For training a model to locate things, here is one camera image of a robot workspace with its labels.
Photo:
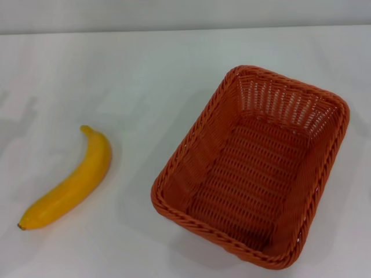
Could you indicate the orange woven basket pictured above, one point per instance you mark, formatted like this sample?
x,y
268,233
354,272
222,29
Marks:
x,y
249,185

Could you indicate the yellow banana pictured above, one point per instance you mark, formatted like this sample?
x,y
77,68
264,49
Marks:
x,y
87,171

